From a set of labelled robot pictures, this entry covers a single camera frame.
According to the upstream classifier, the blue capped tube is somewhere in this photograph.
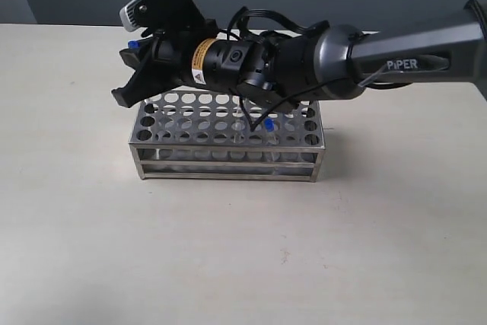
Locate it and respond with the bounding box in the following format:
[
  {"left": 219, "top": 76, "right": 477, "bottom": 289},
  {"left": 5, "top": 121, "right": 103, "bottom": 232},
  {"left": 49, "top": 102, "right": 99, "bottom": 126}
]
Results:
[
  {"left": 128, "top": 40, "right": 139, "bottom": 49},
  {"left": 263, "top": 118, "right": 280, "bottom": 163},
  {"left": 231, "top": 97, "right": 246, "bottom": 144}
]

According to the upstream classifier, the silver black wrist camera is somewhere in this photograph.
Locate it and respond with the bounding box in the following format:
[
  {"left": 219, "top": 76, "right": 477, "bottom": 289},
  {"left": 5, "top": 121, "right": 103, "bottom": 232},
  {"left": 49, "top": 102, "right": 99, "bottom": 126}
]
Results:
[{"left": 119, "top": 0, "right": 192, "bottom": 32}]

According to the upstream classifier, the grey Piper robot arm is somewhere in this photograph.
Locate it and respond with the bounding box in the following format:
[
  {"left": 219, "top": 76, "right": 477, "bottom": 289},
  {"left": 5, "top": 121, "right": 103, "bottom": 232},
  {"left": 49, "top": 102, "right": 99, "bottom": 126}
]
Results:
[{"left": 112, "top": 0, "right": 486, "bottom": 113}]

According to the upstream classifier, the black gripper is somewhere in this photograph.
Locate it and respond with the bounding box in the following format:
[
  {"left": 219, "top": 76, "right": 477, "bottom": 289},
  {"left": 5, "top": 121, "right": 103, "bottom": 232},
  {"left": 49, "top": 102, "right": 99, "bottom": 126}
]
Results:
[{"left": 111, "top": 20, "right": 253, "bottom": 107}]

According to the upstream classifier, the stainless steel test tube rack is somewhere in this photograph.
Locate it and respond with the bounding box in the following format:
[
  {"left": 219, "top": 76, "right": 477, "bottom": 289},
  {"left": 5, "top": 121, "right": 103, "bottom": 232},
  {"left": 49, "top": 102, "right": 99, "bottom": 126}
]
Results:
[{"left": 129, "top": 90, "right": 326, "bottom": 182}]

